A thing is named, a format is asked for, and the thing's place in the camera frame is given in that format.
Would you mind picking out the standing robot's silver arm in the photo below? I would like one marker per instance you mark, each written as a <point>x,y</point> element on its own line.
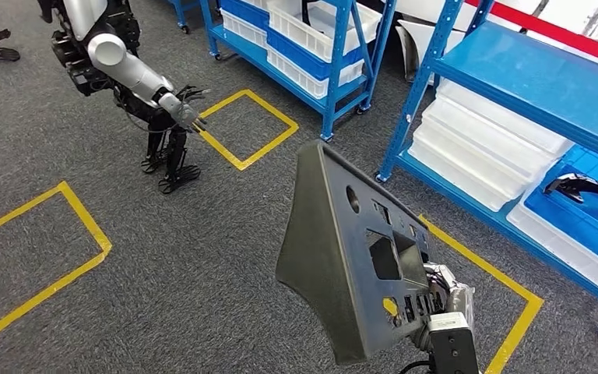
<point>129,69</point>

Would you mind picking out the red barrier belt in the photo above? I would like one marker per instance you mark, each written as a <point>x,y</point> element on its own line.
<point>562,37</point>

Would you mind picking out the yellow floor tape square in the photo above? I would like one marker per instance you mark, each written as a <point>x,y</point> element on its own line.
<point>480,259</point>
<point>270,148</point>
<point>85,217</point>

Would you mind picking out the standing humanoid robot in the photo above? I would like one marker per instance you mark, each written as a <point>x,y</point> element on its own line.
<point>123,20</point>

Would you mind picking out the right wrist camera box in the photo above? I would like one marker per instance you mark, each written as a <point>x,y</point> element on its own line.
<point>451,351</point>

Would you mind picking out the black curved plastic part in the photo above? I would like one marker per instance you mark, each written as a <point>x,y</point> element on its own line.
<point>577,185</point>

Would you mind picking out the black plastic plate frame part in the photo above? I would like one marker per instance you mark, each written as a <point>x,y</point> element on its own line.
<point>325,268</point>

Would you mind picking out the white car body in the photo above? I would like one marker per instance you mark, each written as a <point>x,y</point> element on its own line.
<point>415,46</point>

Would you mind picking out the standing robot's grey hand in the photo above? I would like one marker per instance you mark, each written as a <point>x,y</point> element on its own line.
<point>185,114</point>

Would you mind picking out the blue metal shelf rack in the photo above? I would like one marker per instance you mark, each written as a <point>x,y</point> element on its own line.
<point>337,77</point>
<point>181,18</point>
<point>536,88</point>

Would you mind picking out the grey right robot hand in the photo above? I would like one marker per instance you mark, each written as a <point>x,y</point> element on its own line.
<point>456,299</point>

